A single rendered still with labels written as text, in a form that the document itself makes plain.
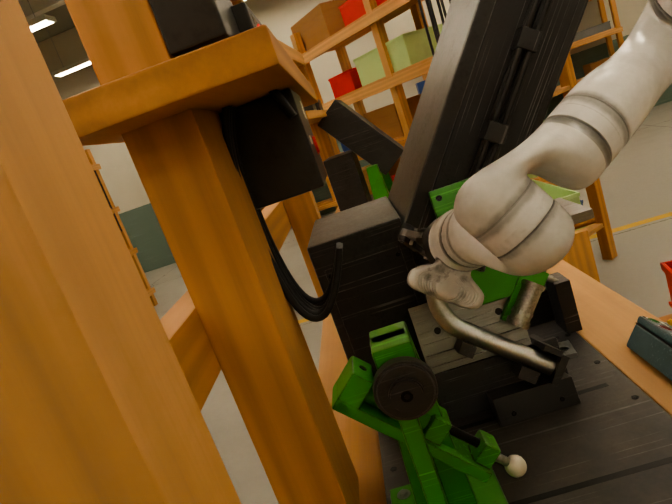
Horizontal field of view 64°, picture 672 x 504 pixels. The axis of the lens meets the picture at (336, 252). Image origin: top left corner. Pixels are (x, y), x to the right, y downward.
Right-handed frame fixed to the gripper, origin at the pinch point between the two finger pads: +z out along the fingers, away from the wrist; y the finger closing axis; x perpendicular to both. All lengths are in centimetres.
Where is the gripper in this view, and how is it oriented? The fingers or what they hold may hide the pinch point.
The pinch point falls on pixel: (431, 252)
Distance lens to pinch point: 80.2
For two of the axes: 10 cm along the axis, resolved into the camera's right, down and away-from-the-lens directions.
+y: -9.4, -3.4, -0.2
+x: -3.4, 9.3, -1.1
